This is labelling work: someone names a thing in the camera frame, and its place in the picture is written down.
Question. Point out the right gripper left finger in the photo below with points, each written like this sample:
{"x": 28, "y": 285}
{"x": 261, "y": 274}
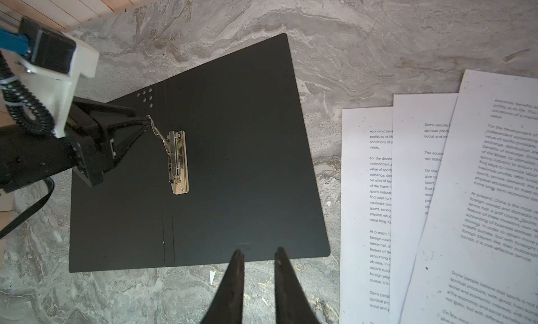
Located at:
{"x": 227, "y": 305}

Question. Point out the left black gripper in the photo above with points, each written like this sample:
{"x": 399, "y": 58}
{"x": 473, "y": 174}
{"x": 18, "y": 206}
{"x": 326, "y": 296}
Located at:
{"x": 88, "y": 146}

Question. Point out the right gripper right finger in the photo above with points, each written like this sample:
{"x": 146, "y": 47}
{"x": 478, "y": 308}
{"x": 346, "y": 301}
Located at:
{"x": 291, "y": 304}

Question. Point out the white folder black inside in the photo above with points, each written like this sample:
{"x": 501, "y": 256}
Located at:
{"x": 252, "y": 185}

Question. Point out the printed paper sheet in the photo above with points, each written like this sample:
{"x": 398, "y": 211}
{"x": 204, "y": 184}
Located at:
{"x": 366, "y": 209}
{"x": 477, "y": 257}
{"x": 420, "y": 128}

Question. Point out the metal folder clip mechanism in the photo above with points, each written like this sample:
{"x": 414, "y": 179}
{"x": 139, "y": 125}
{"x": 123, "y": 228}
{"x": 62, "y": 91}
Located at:
{"x": 175, "y": 147}

